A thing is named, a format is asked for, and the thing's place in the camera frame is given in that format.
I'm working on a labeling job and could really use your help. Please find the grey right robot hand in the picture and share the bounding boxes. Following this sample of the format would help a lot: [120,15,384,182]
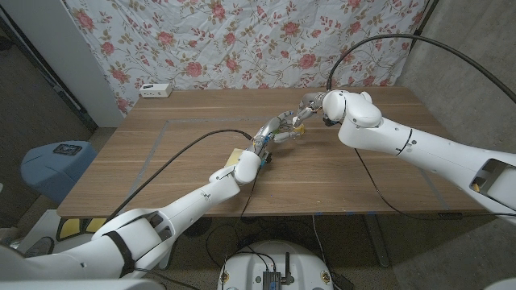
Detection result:
[292,91,328,126]

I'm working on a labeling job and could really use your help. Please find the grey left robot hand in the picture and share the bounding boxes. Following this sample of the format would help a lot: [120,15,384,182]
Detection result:
[252,110,303,156]

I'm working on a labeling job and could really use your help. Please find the clear medicine bottle white cap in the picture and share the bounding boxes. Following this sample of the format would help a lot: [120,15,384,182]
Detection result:
[289,117,304,140]

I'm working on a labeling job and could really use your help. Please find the yellow sticky note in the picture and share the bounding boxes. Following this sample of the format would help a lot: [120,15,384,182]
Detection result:
[224,147,245,168]

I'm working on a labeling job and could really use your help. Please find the floral backdrop cloth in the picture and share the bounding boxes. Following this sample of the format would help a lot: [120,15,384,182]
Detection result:
[64,0,428,116]

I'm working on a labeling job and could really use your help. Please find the white power strip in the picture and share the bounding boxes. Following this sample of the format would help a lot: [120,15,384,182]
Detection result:
[139,83,173,99]

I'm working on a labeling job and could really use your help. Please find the black backdrop pole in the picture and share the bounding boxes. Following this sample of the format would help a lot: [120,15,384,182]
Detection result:
[410,0,440,39]

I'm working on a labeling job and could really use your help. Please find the white robot torso base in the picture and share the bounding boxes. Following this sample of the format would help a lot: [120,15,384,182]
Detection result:
[217,240,335,290]

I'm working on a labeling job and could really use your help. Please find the grey table leg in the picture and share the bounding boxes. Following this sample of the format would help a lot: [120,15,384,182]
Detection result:
[362,214,391,268]

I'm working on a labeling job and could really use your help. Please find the black power brick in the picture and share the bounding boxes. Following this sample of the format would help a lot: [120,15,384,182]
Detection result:
[330,271,356,290]

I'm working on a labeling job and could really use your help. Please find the black phone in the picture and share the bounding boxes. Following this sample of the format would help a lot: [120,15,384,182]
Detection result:
[52,143,83,156]

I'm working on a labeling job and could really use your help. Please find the blue stool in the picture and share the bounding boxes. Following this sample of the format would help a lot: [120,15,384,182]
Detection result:
[20,140,98,205]

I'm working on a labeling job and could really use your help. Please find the yellow and black mat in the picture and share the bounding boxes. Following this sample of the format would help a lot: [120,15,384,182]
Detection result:
[56,217,110,242]

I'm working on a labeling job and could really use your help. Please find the grey shoe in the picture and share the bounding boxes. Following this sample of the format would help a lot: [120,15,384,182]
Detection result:
[23,236,55,258]

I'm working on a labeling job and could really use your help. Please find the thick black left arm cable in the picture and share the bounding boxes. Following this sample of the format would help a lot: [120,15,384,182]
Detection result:
[108,129,254,222]

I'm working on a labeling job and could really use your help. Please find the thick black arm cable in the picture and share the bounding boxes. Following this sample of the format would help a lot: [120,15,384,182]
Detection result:
[108,129,254,222]
[326,33,516,104]

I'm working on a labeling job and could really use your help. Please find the thin black left wrist cable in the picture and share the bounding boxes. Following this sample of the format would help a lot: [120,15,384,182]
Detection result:
[223,176,259,267]

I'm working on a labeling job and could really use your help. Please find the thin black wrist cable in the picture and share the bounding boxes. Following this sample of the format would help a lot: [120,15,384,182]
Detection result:
[223,176,259,267]
[353,147,516,222]

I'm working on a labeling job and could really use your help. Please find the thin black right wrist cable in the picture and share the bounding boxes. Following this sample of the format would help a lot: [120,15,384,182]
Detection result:
[353,147,516,222]

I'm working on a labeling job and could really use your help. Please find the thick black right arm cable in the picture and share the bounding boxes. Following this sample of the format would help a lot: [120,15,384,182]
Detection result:
[326,33,516,104]

